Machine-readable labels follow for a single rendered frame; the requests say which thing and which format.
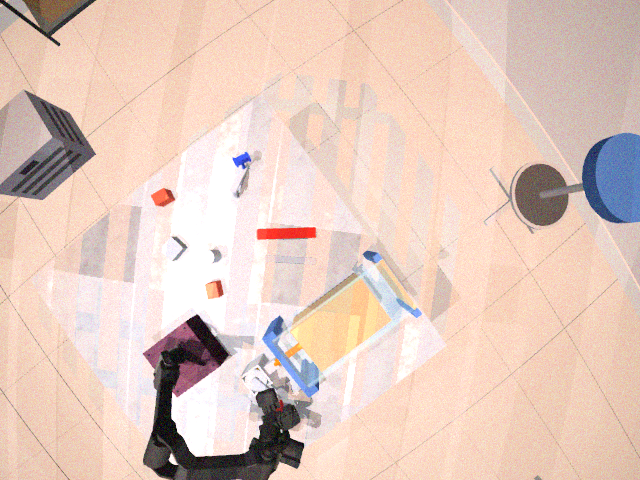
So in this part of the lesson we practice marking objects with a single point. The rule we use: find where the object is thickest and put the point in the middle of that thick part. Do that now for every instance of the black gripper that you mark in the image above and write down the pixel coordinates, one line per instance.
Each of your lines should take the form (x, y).
(267, 399)

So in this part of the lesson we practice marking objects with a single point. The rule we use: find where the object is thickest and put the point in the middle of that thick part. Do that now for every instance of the grey cylinder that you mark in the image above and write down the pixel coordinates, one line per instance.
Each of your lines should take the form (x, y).
(211, 256)

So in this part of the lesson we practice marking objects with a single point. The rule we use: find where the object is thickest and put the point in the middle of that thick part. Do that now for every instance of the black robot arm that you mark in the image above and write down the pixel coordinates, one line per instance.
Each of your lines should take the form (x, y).
(256, 464)

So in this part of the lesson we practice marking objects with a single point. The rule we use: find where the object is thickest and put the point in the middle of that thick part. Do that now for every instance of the red flat bar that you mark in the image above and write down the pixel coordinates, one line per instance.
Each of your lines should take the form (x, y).
(283, 233)

